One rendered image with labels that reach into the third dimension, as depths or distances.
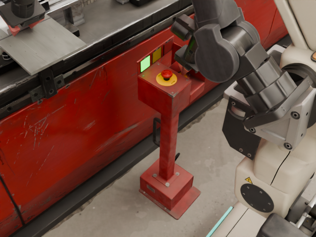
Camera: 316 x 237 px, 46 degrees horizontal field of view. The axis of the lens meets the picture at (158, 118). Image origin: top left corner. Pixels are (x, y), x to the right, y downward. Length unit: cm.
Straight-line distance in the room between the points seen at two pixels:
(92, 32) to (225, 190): 105
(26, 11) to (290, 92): 69
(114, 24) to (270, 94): 84
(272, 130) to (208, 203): 124
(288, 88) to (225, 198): 133
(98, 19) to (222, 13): 84
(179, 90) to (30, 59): 49
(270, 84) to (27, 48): 70
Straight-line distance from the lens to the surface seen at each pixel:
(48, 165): 151
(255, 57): 65
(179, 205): 187
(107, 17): 142
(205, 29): 62
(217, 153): 208
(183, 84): 127
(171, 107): 127
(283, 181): 99
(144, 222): 184
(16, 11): 106
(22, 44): 112
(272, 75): 65
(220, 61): 63
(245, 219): 157
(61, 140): 146
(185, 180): 182
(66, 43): 110
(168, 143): 156
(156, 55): 134
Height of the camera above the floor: 164
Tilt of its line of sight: 48 degrees down
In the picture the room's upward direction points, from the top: 2 degrees clockwise
